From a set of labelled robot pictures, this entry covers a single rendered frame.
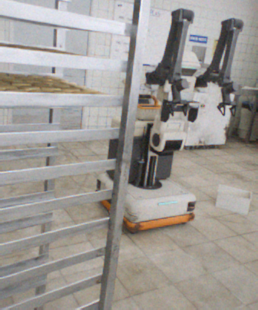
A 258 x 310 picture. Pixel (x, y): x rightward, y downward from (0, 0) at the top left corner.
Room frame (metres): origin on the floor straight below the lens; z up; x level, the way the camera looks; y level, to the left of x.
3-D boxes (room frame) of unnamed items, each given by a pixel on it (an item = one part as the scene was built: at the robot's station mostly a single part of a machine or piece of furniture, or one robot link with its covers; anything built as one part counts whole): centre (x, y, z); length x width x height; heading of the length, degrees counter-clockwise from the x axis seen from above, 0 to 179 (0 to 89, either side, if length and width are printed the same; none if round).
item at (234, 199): (3.19, -1.04, 0.08); 0.30 x 0.22 x 0.16; 72
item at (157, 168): (2.89, -0.12, 0.59); 0.55 x 0.34 x 0.83; 122
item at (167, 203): (2.81, -0.17, 0.16); 0.67 x 0.64 x 0.25; 32
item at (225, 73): (2.53, -0.59, 1.40); 0.11 x 0.06 x 0.43; 122
